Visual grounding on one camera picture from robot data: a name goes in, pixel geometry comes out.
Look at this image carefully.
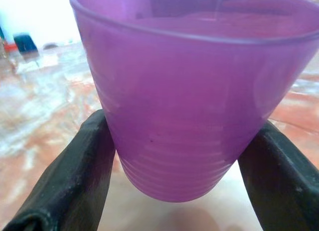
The purple plastic cup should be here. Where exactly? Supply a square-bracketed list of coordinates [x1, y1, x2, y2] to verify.
[69, 0, 319, 203]

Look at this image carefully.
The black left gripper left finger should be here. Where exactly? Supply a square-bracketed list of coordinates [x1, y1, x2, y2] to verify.
[0, 109, 116, 231]

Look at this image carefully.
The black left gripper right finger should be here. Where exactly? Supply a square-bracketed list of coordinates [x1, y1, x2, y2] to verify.
[237, 120, 319, 231]

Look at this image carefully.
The dark blue toy figure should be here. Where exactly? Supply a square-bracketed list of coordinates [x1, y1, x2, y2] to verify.
[13, 33, 38, 53]

